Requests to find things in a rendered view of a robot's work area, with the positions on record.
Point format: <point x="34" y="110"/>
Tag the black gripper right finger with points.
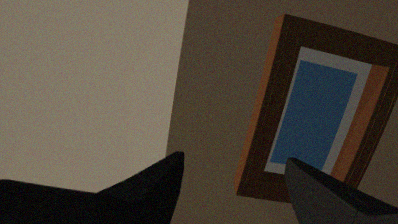
<point x="318" y="198"/>

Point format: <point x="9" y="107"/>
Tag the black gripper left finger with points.
<point x="148" y="197"/>

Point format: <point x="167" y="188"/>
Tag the brown picture frame with blue picture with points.
<point x="325" y="97"/>

